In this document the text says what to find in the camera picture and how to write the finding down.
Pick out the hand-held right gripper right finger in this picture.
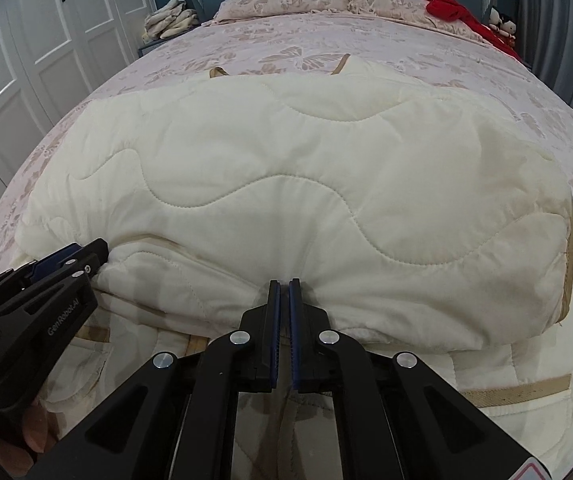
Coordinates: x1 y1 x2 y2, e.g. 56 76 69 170
289 278 553 480

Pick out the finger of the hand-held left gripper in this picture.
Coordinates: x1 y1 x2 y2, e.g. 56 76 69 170
22 238 110 282
14 254 103 295

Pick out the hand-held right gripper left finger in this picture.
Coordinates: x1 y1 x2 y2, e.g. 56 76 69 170
24 280 282 480

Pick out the cream quilted coat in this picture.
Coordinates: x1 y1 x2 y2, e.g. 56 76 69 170
15 57 573 480

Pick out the person's left hand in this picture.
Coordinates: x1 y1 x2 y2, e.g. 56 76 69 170
21 394 61 453

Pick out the white wardrobe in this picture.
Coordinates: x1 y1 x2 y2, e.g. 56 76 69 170
0 0 161 188

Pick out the blue nightstand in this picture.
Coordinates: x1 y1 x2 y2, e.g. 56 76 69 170
139 40 168 59

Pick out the stack of beige cloths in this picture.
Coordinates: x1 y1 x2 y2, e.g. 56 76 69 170
144 0 201 42

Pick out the bed with pink floral cover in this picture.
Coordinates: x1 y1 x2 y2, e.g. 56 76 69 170
0 0 573 441

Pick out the pink floral pillow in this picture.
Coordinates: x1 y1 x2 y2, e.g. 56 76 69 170
349 0 469 32
215 0 354 24

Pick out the red cloth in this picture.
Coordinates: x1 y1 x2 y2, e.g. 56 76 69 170
419 0 523 62

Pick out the plush toy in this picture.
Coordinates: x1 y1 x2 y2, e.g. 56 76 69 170
489 6 518 45

